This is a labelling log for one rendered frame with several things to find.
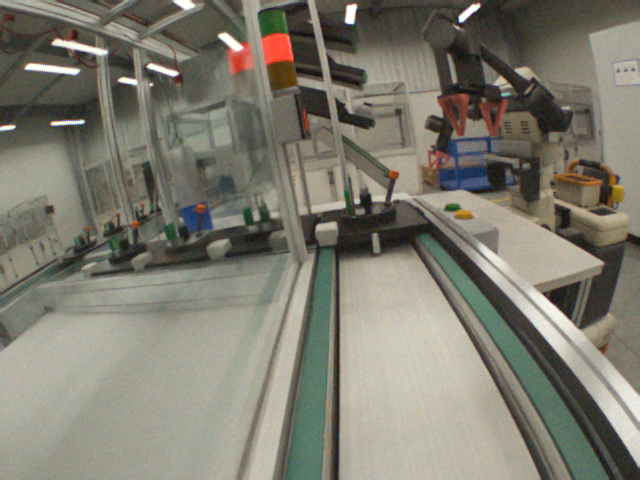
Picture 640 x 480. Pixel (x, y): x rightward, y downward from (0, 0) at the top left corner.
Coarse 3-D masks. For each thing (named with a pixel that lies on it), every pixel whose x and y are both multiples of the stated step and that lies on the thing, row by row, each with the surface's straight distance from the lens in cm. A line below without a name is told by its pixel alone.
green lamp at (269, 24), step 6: (264, 12) 53; (270, 12) 53; (276, 12) 53; (282, 12) 54; (258, 18) 54; (264, 18) 52; (270, 18) 52; (276, 18) 52; (282, 18) 53; (264, 24) 52; (270, 24) 52; (276, 24) 52; (282, 24) 52; (264, 30) 52; (270, 30) 51; (276, 30) 51; (282, 30) 51; (264, 36) 51
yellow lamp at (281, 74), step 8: (272, 64) 49; (280, 64) 49; (288, 64) 49; (272, 72) 49; (280, 72) 48; (288, 72) 49; (272, 80) 49; (280, 80) 48; (288, 80) 48; (296, 80) 49; (272, 88) 49; (280, 88) 48
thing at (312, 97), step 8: (304, 88) 93; (312, 88) 92; (304, 96) 93; (312, 96) 92; (320, 96) 91; (312, 104) 92; (320, 104) 91; (328, 104) 91; (336, 104) 90; (320, 112) 91; (328, 112) 90; (344, 112) 89; (352, 120) 89; (360, 120) 89; (368, 120) 89
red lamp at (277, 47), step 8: (264, 40) 51; (272, 40) 50; (280, 40) 50; (288, 40) 52; (264, 48) 51; (272, 48) 50; (280, 48) 50; (288, 48) 51; (264, 56) 51; (272, 56) 49; (280, 56) 49; (288, 56) 50
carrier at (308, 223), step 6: (300, 216) 81; (306, 216) 80; (312, 216) 79; (306, 222) 74; (312, 222) 72; (306, 228) 68; (312, 228) 68; (306, 234) 64; (312, 234) 65; (306, 240) 60; (312, 240) 64
